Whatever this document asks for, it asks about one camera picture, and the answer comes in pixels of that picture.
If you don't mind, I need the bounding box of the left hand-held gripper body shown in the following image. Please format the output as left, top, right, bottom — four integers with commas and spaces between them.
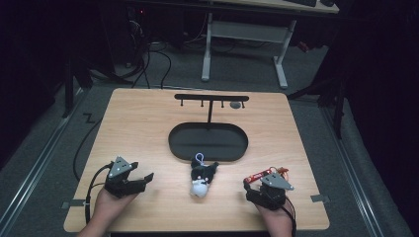
104, 155, 147, 199

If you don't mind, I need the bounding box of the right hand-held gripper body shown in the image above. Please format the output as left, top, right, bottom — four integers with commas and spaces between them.
246, 172, 295, 211

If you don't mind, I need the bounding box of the red strap keychain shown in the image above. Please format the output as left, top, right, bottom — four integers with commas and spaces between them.
243, 166, 291, 185

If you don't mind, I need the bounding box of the black and white plush keychain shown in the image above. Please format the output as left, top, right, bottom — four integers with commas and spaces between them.
189, 152, 220, 199

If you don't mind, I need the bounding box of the black key rack with tray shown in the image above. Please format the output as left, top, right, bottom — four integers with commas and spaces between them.
167, 93, 250, 163

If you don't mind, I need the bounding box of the person's left hand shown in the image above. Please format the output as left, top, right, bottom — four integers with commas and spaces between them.
95, 187, 139, 220

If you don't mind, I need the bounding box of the person's right hand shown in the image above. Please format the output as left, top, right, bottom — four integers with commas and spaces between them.
255, 198, 295, 229

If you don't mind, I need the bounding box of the black metal stand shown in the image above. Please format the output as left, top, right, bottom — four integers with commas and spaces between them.
287, 73, 348, 140
61, 57, 94, 119

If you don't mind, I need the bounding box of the dark computer tower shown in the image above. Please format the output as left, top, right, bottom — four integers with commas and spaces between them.
126, 5, 151, 67

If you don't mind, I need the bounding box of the white-legged wooden desk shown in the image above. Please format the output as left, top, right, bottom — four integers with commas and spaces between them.
201, 0, 340, 90

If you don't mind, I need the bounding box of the black keyboard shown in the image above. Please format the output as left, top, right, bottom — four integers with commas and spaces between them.
285, 0, 318, 8

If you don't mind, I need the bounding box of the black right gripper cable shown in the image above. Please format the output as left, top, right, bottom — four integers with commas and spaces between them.
283, 196, 297, 237

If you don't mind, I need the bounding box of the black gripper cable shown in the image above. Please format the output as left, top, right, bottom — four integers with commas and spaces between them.
283, 196, 297, 237
84, 161, 115, 225

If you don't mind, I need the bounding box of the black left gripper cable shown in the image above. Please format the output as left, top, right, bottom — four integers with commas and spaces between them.
84, 161, 115, 225

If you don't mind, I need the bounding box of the thin black floor cable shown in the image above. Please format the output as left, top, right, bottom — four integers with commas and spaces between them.
72, 118, 104, 182

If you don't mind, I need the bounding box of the metal floor rail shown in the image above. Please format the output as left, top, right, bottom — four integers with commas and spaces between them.
320, 107, 384, 237
0, 88, 87, 228

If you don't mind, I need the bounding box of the bundle of black floor cables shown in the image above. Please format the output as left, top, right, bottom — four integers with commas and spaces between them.
92, 19, 173, 90

